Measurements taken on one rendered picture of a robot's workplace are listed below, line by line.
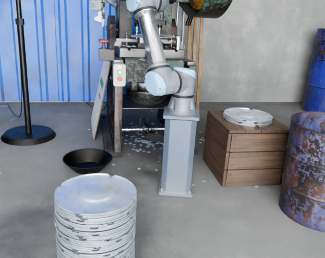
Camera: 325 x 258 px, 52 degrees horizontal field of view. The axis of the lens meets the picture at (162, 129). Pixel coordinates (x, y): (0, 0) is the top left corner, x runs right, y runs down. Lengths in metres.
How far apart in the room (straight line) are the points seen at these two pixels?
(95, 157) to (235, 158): 0.90
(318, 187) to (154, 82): 0.89
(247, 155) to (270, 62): 2.31
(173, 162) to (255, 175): 0.53
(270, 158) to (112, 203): 1.12
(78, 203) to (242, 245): 0.75
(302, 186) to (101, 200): 0.96
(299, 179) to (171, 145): 0.63
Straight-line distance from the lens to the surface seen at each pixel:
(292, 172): 1.74
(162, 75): 1.58
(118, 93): 2.16
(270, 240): 1.64
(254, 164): 2.00
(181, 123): 1.69
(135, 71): 2.20
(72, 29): 3.52
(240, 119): 1.96
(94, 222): 1.14
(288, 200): 1.81
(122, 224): 1.20
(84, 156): 2.23
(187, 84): 1.66
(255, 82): 4.09
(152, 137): 2.18
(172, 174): 1.80
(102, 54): 2.15
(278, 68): 4.20
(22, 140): 2.56
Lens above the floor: 0.93
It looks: 19 degrees down
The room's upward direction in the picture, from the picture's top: 3 degrees clockwise
